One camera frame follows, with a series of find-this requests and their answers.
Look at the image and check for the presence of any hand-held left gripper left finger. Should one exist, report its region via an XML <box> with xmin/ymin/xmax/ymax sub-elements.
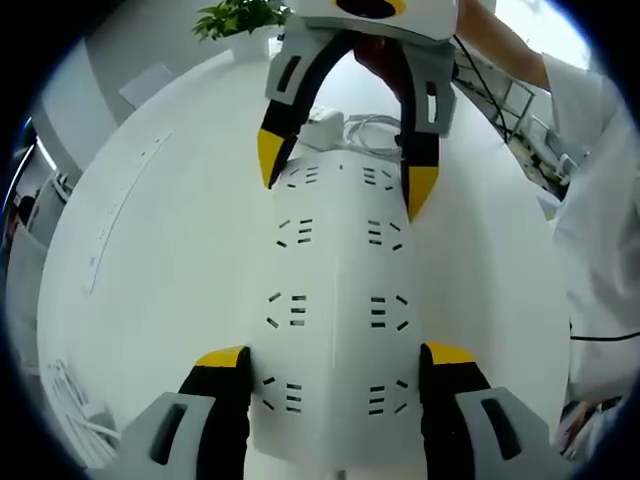
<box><xmin>118</xmin><ymin>344</ymin><xmax>252</xmax><ymax>480</ymax></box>

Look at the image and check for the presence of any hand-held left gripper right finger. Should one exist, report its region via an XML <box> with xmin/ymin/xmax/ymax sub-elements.
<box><xmin>419</xmin><ymin>341</ymin><xmax>555</xmax><ymax>480</ymax></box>

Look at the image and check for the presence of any white charger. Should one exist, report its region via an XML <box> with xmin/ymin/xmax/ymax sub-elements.
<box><xmin>303</xmin><ymin>107</ymin><xmax>347</xmax><ymax>151</ymax></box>

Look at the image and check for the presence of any white charger cable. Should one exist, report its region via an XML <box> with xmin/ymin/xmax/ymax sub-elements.
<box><xmin>342</xmin><ymin>112</ymin><xmax>407</xmax><ymax>162</ymax></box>

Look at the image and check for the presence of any white power strip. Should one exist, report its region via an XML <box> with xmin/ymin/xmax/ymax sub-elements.
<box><xmin>248</xmin><ymin>149</ymin><xmax>427</xmax><ymax>462</ymax></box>

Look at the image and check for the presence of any person's right hand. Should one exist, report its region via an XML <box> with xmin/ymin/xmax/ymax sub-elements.
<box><xmin>351</xmin><ymin>34</ymin><xmax>407</xmax><ymax>104</ymax></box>

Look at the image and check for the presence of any green potted plant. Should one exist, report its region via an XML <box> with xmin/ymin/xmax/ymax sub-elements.
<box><xmin>192</xmin><ymin>0</ymin><xmax>295</xmax><ymax>60</ymax></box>

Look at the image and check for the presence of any person's white coat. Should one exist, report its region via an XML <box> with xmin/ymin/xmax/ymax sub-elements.
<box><xmin>542</xmin><ymin>49</ymin><xmax>640</xmax><ymax>451</ymax></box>

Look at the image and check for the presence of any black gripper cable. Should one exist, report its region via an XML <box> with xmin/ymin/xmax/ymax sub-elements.
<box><xmin>451</xmin><ymin>33</ymin><xmax>517</xmax><ymax>145</ymax></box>

